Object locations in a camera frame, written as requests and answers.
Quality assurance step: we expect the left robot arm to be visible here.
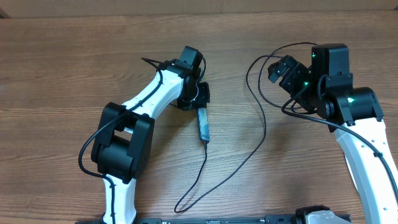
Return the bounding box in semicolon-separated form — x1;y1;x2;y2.
88;46;210;223

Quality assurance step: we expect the black USB charging cable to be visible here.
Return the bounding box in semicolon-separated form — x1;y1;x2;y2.
173;42;318;214

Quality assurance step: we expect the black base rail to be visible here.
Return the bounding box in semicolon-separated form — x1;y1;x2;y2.
74;212;352;224

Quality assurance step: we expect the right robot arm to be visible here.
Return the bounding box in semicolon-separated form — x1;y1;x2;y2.
267;44;397;223

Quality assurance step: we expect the blue-screen Samsung smartphone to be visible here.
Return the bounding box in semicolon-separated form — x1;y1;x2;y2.
197;108;210;143

